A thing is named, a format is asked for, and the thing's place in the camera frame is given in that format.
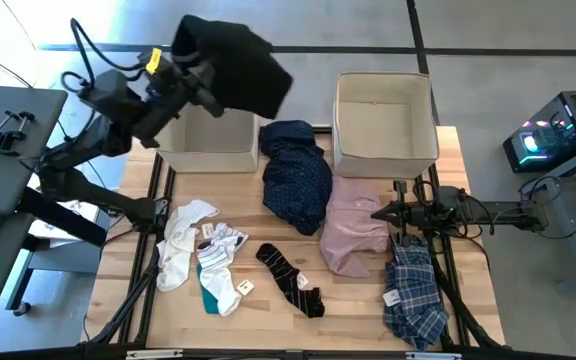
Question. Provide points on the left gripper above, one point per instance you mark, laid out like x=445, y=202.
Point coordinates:
x=173, y=80

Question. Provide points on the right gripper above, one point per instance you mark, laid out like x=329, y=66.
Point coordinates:
x=418, y=214

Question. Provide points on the pink shirt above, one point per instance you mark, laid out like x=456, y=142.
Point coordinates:
x=350, y=225

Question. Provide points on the black garment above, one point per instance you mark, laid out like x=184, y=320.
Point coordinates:
x=243, y=65

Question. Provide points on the white paper tag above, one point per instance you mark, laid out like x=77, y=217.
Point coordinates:
x=302, y=280
x=391, y=298
x=208, y=230
x=245, y=287

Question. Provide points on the blue plaid shirt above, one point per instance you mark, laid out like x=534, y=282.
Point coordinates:
x=415, y=295

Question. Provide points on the navy dotted shirt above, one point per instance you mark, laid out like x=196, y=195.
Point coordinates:
x=295, y=180

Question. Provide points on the black white-striped socks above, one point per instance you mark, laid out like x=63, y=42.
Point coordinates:
x=288, y=277

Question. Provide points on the plain white socks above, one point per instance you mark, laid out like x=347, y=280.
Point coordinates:
x=175, y=255

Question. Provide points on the white teal striped socks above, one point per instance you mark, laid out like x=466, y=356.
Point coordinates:
x=218, y=280

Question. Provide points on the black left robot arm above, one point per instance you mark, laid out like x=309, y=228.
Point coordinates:
x=93, y=192

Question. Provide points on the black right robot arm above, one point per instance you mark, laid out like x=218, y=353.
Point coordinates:
x=508, y=212

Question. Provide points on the beige fabric bin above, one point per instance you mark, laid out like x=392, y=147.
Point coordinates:
x=218, y=150
x=383, y=125

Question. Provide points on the yellow tape marker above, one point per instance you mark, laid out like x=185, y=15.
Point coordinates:
x=154, y=61

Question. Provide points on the black clamp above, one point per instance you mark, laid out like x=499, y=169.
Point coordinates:
x=3, y=140

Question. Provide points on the grey metal desk base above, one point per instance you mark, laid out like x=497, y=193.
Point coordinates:
x=63, y=257

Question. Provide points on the silver metal bracket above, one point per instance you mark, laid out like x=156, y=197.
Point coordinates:
x=153, y=354
x=433, y=356

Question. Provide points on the grey metal desk frame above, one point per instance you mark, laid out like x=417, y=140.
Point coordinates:
x=565, y=225

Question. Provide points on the black aluminium table frame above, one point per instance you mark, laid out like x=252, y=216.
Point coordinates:
x=238, y=356

